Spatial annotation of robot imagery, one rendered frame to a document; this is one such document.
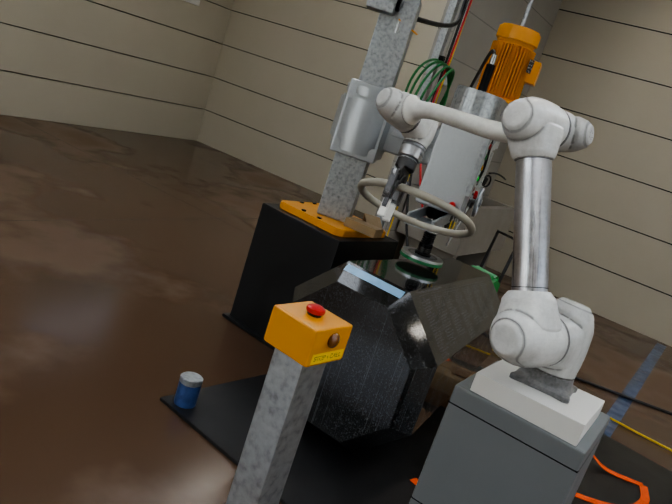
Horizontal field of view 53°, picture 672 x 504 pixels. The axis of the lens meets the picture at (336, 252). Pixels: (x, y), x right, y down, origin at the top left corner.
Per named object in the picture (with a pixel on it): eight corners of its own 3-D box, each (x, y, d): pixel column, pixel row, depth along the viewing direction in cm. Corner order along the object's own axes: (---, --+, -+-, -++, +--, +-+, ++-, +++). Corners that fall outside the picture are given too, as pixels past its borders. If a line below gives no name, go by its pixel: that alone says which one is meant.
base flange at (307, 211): (275, 205, 391) (277, 198, 390) (327, 209, 430) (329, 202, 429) (338, 237, 364) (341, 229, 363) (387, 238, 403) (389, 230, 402)
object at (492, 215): (381, 270, 631) (412, 183, 610) (436, 262, 741) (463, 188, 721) (439, 298, 602) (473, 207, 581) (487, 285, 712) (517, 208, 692)
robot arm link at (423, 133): (411, 151, 252) (391, 133, 243) (427, 114, 254) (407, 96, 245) (433, 153, 244) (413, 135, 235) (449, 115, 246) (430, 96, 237)
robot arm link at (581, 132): (550, 116, 215) (527, 106, 205) (604, 117, 202) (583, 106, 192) (542, 157, 215) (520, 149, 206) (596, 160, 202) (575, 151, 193)
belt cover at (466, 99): (466, 124, 397) (476, 96, 393) (507, 137, 391) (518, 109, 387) (439, 116, 307) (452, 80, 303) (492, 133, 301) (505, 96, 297)
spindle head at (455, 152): (426, 201, 354) (455, 118, 343) (466, 216, 348) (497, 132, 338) (412, 206, 320) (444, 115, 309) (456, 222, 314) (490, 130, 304)
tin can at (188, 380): (192, 397, 302) (199, 371, 299) (198, 409, 294) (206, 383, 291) (170, 396, 297) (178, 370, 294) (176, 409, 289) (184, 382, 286)
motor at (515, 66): (473, 95, 391) (498, 26, 381) (525, 111, 383) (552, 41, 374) (467, 91, 364) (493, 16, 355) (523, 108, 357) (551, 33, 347)
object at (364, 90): (313, 143, 383) (334, 71, 374) (348, 150, 411) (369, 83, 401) (359, 162, 364) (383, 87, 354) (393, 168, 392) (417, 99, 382)
